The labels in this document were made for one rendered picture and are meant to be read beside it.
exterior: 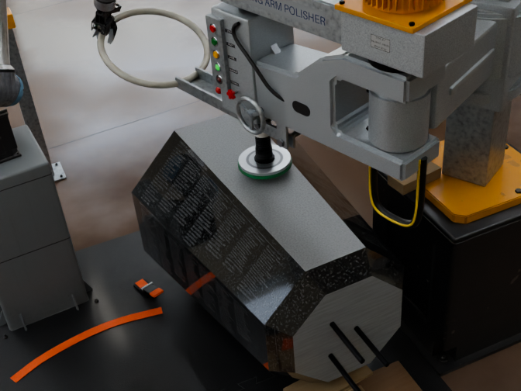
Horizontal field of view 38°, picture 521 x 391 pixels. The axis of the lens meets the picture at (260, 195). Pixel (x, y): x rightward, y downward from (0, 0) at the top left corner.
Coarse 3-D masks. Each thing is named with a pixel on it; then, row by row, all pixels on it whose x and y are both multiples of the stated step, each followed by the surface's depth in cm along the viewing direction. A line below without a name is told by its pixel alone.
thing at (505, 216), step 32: (384, 192) 329; (384, 224) 339; (448, 224) 294; (480, 224) 292; (512, 224) 296; (416, 256) 321; (448, 256) 294; (480, 256) 298; (512, 256) 307; (416, 288) 330; (448, 288) 302; (480, 288) 310; (512, 288) 320; (416, 320) 338; (448, 320) 313; (480, 320) 322; (512, 320) 333; (448, 352) 334; (480, 352) 334
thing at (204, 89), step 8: (200, 72) 322; (208, 72) 319; (176, 80) 317; (184, 80) 314; (200, 80) 323; (208, 80) 320; (184, 88) 316; (192, 88) 311; (200, 88) 308; (208, 88) 316; (200, 96) 309; (208, 96) 305; (216, 96) 302; (216, 104) 303; (232, 112) 298; (256, 128) 289; (272, 128) 283; (272, 136) 285; (288, 136) 278; (296, 136) 281; (280, 144) 278
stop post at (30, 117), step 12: (12, 24) 412; (12, 36) 417; (12, 48) 421; (12, 60) 424; (24, 72) 431; (24, 84) 434; (24, 96) 438; (24, 108) 442; (24, 120) 447; (36, 120) 449; (36, 132) 453; (48, 156) 465; (60, 168) 479
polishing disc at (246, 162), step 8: (272, 144) 315; (248, 152) 312; (280, 152) 310; (288, 152) 309; (240, 160) 307; (248, 160) 307; (280, 160) 305; (288, 160) 305; (248, 168) 302; (256, 168) 302; (264, 168) 301; (272, 168) 301; (280, 168) 300
